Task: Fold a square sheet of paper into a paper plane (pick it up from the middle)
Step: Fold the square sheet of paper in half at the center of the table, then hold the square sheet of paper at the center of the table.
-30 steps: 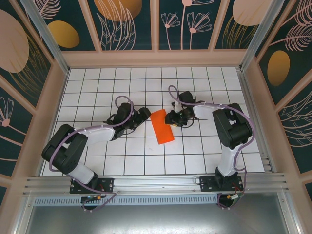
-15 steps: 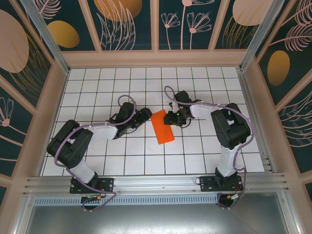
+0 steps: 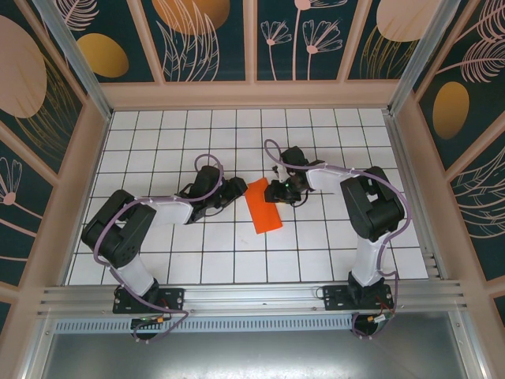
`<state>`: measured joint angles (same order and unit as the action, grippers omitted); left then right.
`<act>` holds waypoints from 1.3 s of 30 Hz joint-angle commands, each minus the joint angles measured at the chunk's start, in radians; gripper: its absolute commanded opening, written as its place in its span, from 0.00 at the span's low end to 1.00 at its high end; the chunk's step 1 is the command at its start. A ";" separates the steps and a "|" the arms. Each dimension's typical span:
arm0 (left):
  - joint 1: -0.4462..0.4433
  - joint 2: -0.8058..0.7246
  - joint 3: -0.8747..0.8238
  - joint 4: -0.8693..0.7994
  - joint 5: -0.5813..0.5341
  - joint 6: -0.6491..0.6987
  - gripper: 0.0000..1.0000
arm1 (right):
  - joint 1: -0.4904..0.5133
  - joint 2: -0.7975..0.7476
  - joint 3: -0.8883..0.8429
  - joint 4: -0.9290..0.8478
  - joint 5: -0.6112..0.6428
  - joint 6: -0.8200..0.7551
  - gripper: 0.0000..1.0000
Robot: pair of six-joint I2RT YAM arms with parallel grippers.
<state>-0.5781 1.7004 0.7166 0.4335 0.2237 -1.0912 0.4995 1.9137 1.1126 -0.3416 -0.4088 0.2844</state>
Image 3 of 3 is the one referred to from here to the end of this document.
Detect aluminium side rail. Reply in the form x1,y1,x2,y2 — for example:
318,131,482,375
384,110,449,281

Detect aluminium mounting rail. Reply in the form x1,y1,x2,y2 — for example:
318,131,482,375
37,279,469,319

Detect small circuit board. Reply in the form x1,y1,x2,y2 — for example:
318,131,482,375
357,311,395,336
132,314,171,329

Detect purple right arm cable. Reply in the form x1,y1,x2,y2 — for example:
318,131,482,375
263,138,413,340

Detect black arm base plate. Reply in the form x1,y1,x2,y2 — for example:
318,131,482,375
322,284,394,313
113,287,186,315

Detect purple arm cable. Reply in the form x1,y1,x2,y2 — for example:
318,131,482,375
93,153,226,343
263,138,413,340

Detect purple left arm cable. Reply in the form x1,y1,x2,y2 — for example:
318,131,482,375
93,153,226,343

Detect grey metal sheet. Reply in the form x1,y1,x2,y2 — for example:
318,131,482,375
23,311,486,379

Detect aluminium frame post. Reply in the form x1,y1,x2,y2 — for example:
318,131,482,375
33,0,114,122
388,0,461,115

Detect slotted grey cable duct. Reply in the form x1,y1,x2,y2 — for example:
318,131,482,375
53,314,356,333

